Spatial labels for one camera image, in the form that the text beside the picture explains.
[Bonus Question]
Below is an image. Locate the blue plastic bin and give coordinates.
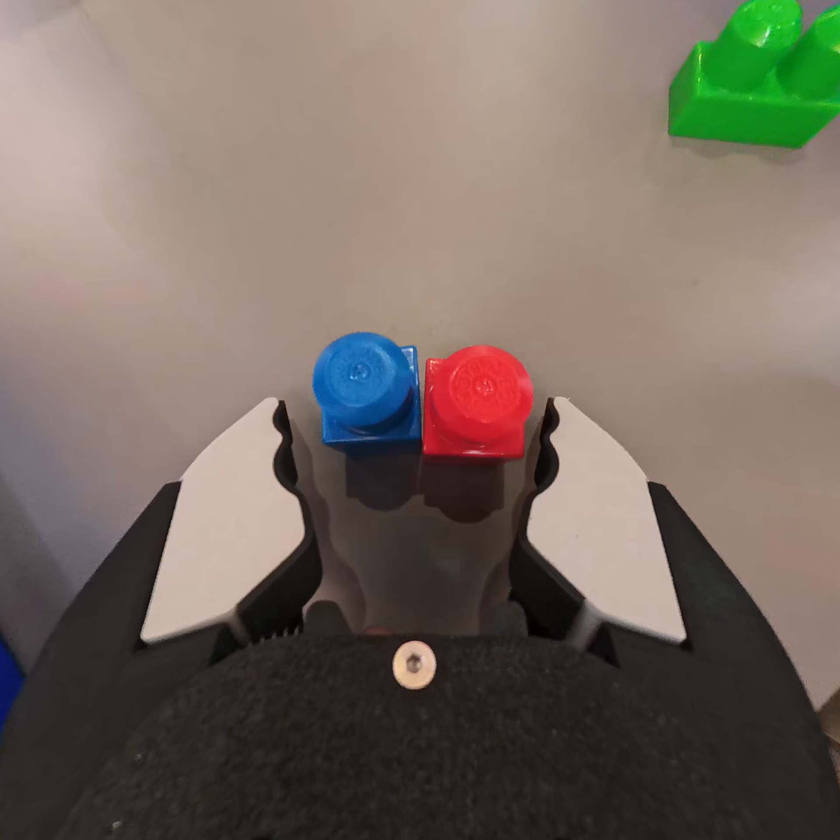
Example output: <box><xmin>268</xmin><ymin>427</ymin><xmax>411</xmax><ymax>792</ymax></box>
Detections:
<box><xmin>0</xmin><ymin>626</ymin><xmax>27</xmax><ymax>724</ymax></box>

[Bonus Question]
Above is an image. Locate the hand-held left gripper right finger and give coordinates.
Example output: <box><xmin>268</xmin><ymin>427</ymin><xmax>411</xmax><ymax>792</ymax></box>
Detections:
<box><xmin>508</xmin><ymin>394</ymin><xmax>689</xmax><ymax>654</ymax></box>

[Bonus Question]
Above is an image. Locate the red single-stud block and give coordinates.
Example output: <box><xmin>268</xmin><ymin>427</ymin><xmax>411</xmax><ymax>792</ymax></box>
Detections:
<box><xmin>422</xmin><ymin>346</ymin><xmax>534</xmax><ymax>463</ymax></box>

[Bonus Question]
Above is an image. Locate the blue single-stud block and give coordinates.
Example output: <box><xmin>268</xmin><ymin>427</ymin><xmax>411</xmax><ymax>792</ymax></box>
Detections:
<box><xmin>312</xmin><ymin>332</ymin><xmax>423</xmax><ymax>458</ymax></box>

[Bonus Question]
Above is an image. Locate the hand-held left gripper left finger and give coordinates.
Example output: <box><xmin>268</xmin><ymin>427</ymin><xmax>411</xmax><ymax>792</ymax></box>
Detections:
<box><xmin>140</xmin><ymin>395</ymin><xmax>324</xmax><ymax>657</ymax></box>

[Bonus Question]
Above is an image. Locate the green two-stud block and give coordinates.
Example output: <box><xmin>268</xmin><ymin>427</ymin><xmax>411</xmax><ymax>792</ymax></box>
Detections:
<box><xmin>668</xmin><ymin>0</ymin><xmax>840</xmax><ymax>150</ymax></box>

